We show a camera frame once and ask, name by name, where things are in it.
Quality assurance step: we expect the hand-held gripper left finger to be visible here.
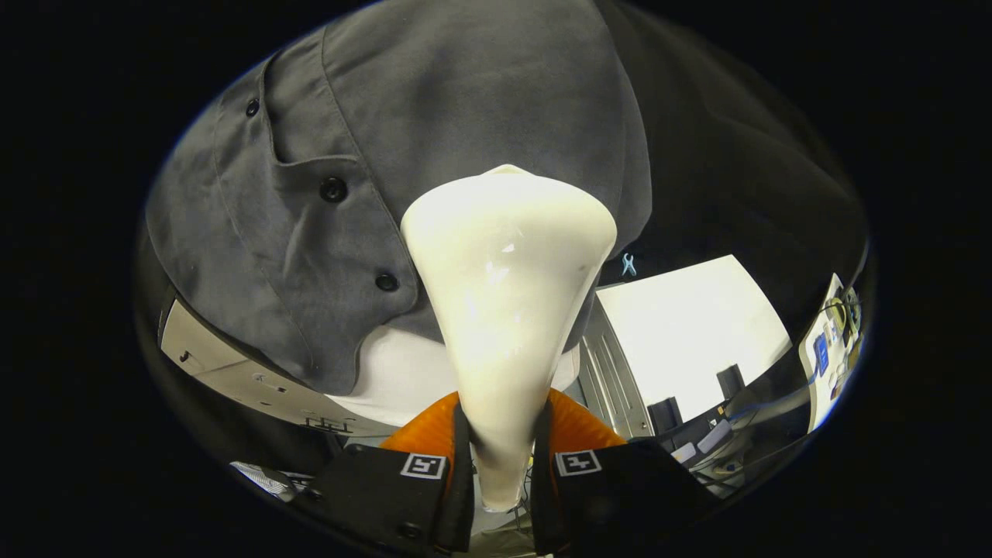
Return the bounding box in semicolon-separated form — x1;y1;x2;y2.
298;391;475;554

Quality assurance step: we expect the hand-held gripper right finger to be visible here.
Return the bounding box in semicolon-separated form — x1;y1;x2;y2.
531;387;722;556

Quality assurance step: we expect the grey button-up shirt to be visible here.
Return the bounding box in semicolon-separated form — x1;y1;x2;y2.
146;0;652;396

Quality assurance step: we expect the white drawer unit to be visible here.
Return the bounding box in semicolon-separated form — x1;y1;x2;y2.
577;291;656;439

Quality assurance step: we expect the small black box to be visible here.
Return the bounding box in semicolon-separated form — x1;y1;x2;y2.
716;364;746;401
648;397;684;435

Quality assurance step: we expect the white mesh object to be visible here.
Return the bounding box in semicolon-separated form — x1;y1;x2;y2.
230;461;299;497

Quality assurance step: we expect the grey cabinet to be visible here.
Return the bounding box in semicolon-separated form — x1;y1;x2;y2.
160;298;396;439

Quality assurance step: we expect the white desk with cables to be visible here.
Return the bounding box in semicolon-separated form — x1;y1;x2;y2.
798;273;865;433

